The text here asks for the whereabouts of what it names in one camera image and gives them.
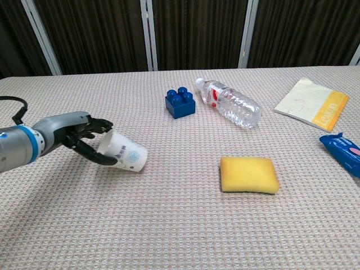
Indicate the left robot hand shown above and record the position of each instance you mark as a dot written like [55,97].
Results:
[62,129]

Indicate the white paper cup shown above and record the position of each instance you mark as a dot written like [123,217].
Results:
[126,153]

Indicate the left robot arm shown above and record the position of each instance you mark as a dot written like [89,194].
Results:
[17,147]

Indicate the checkered tablecloth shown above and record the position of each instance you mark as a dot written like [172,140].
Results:
[112,219]

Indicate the blue toy building block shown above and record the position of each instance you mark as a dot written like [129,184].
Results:
[180,104]

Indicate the clear plastic water bottle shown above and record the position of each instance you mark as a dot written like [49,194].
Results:
[233,105]

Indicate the yellow sponge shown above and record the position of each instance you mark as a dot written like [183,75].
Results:
[249,175]

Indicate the white and yellow notepad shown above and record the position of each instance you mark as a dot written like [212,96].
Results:
[309,102]

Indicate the blue wet wipes pack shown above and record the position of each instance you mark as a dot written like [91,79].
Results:
[343,153]

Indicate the grey screen frame post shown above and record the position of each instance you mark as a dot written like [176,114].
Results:
[355,57]
[148,35]
[42,36]
[247,33]

